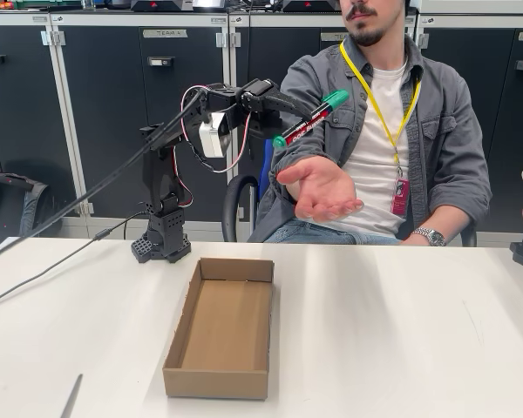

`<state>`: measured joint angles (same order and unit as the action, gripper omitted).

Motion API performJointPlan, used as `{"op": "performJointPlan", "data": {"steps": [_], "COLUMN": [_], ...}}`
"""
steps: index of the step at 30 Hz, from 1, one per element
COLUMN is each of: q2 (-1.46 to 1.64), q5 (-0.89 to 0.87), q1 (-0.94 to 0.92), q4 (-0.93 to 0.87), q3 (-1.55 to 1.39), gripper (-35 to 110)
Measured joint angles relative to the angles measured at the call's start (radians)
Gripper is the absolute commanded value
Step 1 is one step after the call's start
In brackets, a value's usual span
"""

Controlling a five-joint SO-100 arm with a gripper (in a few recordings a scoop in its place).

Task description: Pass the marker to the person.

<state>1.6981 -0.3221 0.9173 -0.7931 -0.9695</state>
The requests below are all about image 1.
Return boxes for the green and red marker pen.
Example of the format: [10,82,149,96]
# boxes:
[272,90,350,149]

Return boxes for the person's left forearm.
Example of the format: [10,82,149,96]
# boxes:
[400,173,493,247]

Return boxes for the person's right forearm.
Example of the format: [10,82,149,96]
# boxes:
[282,178,302,206]

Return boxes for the bearded person's head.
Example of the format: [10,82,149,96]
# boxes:
[342,0,409,48]

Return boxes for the person's right hand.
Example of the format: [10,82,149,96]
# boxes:
[275,156,364,222]

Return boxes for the white T-shirt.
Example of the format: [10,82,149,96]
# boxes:
[304,60,422,239]

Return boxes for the black case with red triangle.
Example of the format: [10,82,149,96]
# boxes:
[282,0,342,13]
[130,0,195,13]

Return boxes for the blue jeans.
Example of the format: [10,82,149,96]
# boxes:
[263,215,402,245]

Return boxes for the red ID badge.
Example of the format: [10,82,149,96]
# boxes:
[390,176,411,215]

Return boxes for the gray button shirt jacket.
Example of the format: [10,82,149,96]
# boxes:
[246,34,493,245]

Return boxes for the silver wristwatch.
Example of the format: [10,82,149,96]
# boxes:
[411,226,448,247]

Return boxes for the open brown cardboard box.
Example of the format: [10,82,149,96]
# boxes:
[162,256,275,401]

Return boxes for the green flat board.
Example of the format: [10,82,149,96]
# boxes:
[12,0,84,10]

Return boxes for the black backpack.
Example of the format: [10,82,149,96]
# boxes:
[0,172,65,258]

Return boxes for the gray pointed flat strip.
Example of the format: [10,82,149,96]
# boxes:
[59,373,84,418]

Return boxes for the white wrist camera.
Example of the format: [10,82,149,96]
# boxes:
[198,111,232,158]

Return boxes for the yellow lanyard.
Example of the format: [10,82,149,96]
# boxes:
[338,41,422,178]

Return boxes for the thick gray camera cable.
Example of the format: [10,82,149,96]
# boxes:
[0,98,210,267]

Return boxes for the thin black base cable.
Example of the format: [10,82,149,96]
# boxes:
[0,211,154,311]

